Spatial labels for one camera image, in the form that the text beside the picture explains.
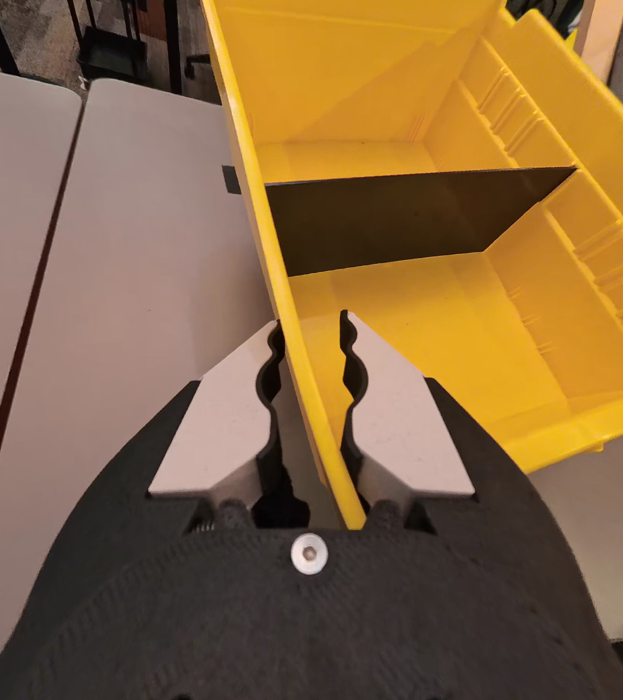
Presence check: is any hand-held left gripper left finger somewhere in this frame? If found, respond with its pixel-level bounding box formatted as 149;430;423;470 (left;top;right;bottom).
148;320;286;512

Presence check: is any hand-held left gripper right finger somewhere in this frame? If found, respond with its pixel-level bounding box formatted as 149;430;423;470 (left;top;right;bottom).
340;310;476;512

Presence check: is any cardboard bin divider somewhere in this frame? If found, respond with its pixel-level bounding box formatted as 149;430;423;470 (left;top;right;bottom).
264;167;577;277

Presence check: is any black metal rack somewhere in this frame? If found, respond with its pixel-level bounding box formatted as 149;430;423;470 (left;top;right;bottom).
68;0;183;95

